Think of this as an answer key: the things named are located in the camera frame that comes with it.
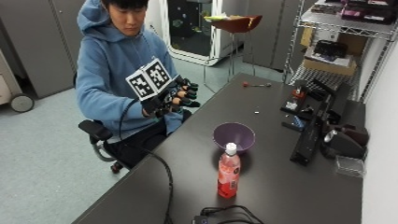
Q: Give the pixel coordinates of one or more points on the black bag on shelf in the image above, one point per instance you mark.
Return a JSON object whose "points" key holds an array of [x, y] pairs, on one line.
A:
{"points": [[330, 49]]}

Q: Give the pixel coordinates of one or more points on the red drink bottle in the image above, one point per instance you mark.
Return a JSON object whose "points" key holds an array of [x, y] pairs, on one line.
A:
{"points": [[229, 174]]}

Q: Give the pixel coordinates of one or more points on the white marker cube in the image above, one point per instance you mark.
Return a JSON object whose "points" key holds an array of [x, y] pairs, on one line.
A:
{"points": [[148, 78]]}

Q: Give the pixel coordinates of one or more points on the white wheeled cart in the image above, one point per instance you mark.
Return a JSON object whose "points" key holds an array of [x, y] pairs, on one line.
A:
{"points": [[12, 87]]}

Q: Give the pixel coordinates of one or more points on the grey cabinet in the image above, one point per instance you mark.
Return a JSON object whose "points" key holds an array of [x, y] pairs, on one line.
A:
{"points": [[38, 43]]}

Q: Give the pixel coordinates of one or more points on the purple plastic bowl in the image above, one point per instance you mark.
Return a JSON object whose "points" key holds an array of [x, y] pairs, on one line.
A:
{"points": [[233, 135]]}

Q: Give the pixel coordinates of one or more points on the cardboard box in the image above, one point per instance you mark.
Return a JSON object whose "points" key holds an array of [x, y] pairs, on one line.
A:
{"points": [[329, 63]]}

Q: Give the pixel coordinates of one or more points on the glass display cabinet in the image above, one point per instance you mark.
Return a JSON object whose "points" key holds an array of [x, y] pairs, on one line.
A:
{"points": [[193, 29]]}

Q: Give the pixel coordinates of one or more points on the black tray with parts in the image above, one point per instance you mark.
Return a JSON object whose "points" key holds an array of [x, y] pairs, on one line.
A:
{"points": [[294, 101]]}

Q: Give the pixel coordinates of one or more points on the black rounded device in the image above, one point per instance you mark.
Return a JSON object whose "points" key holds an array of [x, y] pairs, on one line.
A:
{"points": [[343, 141]]}

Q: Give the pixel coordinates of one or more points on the clear plastic box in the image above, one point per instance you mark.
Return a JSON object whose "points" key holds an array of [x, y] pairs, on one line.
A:
{"points": [[350, 166]]}

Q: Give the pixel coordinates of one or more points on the small white part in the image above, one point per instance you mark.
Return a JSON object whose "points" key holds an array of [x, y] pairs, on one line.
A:
{"points": [[255, 112]]}

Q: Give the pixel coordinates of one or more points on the the person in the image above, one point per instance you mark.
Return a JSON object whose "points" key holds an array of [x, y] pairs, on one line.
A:
{"points": [[105, 68]]}

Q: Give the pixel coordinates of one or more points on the blue small component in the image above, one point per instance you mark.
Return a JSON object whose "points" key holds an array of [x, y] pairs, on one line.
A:
{"points": [[295, 123]]}

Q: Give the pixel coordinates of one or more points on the black office chair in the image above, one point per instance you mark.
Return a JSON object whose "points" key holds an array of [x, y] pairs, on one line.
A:
{"points": [[98, 137]]}

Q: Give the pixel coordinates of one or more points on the brown bar stool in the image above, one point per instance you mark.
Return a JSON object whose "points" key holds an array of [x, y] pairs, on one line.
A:
{"points": [[237, 25]]}

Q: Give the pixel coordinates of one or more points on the black long stand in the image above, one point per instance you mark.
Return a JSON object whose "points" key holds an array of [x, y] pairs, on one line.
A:
{"points": [[310, 133]]}

